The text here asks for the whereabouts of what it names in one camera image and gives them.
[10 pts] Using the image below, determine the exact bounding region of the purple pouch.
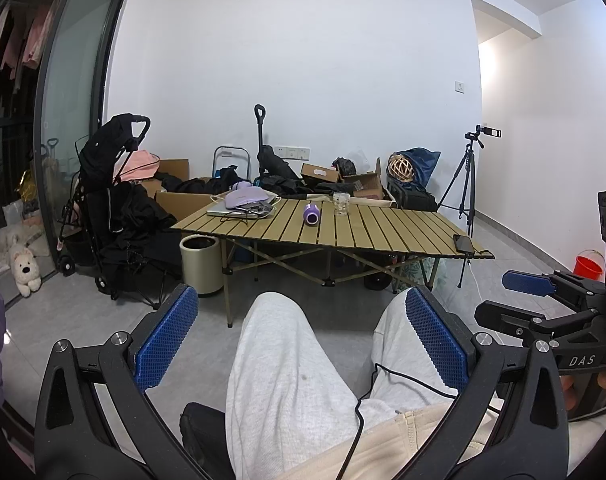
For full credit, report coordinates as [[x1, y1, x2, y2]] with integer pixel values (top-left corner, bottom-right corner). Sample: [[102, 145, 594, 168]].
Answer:
[[224, 186, 280, 210]]

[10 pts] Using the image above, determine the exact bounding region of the folding slatted table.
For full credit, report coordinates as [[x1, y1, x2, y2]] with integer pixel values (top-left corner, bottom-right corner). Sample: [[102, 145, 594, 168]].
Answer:
[[170, 197, 496, 328]]

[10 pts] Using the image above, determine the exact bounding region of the white plush dog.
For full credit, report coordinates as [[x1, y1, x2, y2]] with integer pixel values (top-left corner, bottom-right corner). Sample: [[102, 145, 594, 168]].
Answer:
[[9, 245, 44, 297]]

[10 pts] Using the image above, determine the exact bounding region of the beige trash bin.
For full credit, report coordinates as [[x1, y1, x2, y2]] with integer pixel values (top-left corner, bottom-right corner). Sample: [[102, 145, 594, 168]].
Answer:
[[179, 234, 224, 295]]

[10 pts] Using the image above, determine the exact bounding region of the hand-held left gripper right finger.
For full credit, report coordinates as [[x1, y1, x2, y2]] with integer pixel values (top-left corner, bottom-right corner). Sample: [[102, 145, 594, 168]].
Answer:
[[397, 286, 570, 480]]

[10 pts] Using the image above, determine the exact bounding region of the printed cardboard box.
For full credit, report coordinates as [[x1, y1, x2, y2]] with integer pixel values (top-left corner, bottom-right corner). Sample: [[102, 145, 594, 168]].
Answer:
[[340, 158, 384, 202]]

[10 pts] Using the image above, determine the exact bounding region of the cardboard box with oval hole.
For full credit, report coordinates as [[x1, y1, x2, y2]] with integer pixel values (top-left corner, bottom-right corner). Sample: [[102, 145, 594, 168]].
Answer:
[[301, 162, 342, 187]]

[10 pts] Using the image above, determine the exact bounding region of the plain cardboard box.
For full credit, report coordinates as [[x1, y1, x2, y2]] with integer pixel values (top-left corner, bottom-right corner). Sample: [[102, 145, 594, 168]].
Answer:
[[155, 159, 190, 181]]

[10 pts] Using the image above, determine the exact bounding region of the person's right leg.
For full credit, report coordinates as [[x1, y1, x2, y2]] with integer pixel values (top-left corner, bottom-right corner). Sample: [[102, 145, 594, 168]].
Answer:
[[358, 287, 504, 413]]

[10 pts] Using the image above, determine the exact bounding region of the black stroller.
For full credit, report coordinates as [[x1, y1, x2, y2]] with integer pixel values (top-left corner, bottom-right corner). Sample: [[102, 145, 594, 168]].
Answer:
[[57, 114, 184, 307]]

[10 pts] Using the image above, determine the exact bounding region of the glass sliding door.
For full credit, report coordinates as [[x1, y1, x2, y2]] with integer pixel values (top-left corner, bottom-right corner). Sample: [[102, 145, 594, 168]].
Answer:
[[32, 0, 134, 277]]

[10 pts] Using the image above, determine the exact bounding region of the black cable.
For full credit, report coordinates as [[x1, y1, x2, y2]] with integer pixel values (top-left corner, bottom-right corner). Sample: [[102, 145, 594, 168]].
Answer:
[[335, 362, 504, 480]]

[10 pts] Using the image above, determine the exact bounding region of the black cart handle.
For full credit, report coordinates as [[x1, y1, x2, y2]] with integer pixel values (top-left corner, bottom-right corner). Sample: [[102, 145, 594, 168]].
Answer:
[[254, 104, 266, 181]]

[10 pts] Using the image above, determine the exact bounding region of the pink hanging garment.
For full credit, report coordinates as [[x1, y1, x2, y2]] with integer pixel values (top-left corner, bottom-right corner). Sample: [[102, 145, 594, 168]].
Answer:
[[22, 4, 56, 70]]

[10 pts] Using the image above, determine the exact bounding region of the woven rattan ball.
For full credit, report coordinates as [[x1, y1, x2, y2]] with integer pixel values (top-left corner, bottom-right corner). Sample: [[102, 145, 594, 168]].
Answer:
[[387, 155, 415, 181]]

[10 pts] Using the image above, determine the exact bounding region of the cream jacket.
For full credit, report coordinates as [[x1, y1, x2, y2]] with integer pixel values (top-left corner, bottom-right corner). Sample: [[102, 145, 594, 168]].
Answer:
[[278, 405, 506, 480]]

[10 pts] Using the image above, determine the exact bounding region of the person's left leg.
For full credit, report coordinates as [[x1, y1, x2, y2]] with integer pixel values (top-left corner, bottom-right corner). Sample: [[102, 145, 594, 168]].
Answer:
[[225, 291, 368, 480]]

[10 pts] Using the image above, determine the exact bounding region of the black tripod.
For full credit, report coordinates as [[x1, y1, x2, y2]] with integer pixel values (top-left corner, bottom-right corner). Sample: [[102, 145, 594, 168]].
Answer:
[[437, 132, 484, 237]]

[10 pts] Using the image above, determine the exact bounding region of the blue bag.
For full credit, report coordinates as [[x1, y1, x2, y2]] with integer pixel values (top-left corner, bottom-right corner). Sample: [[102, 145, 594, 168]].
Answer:
[[387, 147, 442, 192]]

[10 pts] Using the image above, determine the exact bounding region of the black seat cushion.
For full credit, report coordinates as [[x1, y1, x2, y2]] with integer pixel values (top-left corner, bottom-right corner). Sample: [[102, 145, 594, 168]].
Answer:
[[179, 402, 234, 480]]

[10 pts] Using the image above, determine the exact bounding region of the patterned bag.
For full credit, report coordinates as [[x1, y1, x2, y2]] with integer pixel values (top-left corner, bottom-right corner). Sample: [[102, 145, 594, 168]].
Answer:
[[392, 256, 438, 294]]

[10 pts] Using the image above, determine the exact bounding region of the pile of black clothes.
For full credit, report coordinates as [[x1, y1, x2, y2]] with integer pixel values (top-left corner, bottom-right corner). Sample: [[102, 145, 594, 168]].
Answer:
[[158, 145, 356, 200]]

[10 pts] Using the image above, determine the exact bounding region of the person's leg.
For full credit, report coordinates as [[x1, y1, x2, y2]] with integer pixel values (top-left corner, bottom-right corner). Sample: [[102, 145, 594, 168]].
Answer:
[[225, 291, 368, 480], [358, 287, 504, 413]]

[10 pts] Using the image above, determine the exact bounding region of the white folding chair frame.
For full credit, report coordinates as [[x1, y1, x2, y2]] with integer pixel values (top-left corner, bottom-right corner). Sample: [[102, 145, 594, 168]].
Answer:
[[213, 146, 252, 182]]

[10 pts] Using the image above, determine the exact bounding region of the pink cloth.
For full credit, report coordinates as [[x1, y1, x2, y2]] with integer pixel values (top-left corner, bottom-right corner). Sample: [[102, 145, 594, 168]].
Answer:
[[114, 150, 162, 183]]

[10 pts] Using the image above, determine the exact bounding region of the large open cardboard box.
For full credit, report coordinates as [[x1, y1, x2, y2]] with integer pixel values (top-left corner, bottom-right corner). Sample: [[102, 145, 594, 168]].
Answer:
[[155, 177, 230, 222]]

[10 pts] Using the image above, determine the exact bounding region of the silver laptop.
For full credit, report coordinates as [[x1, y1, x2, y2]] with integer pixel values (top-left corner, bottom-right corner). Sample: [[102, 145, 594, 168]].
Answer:
[[206, 199, 280, 220]]

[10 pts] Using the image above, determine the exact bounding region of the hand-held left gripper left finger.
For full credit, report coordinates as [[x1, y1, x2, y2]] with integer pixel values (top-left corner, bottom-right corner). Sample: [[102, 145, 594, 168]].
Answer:
[[33, 283, 210, 480]]

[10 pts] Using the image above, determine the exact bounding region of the person's right hand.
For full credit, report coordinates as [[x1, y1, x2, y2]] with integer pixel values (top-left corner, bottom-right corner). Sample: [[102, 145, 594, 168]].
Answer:
[[560, 367, 606, 413]]

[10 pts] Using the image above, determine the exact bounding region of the white charging cable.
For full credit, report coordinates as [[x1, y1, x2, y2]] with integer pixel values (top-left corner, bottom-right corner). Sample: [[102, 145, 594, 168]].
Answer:
[[457, 251, 486, 293]]

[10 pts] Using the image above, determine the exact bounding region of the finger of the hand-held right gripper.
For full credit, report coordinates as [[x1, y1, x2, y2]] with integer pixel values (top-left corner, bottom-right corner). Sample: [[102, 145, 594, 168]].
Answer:
[[474, 300, 600, 347], [502, 270, 606, 312]]

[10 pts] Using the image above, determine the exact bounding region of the red bucket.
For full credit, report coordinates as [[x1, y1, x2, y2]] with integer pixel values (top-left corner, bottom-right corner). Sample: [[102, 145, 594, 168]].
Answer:
[[574, 249, 606, 281]]

